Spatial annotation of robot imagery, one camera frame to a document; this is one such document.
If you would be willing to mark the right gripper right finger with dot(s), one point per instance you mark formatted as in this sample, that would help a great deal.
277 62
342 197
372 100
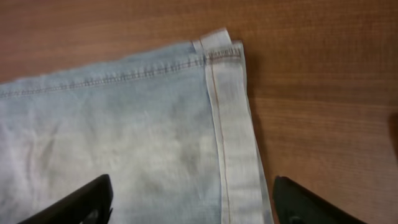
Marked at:
294 204

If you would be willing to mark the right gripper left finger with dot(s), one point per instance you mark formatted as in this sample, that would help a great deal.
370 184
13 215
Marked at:
91 203

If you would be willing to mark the light blue denim shorts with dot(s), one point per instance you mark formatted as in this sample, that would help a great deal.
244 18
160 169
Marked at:
171 127

